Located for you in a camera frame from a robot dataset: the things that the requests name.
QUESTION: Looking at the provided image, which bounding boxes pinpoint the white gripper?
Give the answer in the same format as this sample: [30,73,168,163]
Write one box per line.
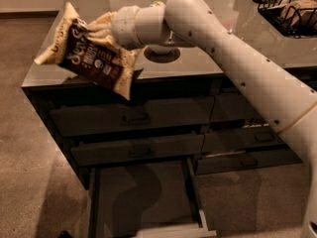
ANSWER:
[87,6,143,50]

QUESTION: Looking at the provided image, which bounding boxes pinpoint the brown sea salt chip bag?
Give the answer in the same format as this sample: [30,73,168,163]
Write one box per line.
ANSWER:
[34,2,141,100]

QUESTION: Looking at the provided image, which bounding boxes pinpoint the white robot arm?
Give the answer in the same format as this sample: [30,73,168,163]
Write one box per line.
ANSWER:
[88,0,317,238]

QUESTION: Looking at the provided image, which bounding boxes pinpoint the green chip bag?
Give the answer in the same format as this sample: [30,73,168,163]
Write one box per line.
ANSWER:
[149,1,165,7]

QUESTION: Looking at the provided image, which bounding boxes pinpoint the top left drawer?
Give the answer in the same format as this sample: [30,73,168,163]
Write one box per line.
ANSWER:
[50,97,214,137]

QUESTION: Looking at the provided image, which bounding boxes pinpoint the middle left drawer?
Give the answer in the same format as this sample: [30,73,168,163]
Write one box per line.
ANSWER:
[71,134,204,167]

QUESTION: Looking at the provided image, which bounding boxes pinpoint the top right drawer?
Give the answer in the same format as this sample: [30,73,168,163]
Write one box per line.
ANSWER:
[210,93,261,122]

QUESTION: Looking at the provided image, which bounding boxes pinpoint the open bottom left drawer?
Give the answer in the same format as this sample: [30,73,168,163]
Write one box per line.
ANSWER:
[87,158,217,238]

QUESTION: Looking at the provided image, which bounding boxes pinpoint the brown snack bag in basket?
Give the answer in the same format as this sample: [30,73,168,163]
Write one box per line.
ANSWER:
[280,0,317,28]

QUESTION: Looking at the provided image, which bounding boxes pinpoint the bottom right drawer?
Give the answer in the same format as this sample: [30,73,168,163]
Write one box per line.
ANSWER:
[195,149,301,175]

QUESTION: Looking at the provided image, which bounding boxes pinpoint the white ceramic bowl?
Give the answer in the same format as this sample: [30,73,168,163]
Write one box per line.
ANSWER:
[150,45,172,56]

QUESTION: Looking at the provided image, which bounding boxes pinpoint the dark kitchen island cabinet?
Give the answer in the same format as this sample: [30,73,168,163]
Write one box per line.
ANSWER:
[23,0,312,185]

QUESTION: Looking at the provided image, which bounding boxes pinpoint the black wire basket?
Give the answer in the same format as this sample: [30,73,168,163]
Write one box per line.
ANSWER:
[258,0,317,39]

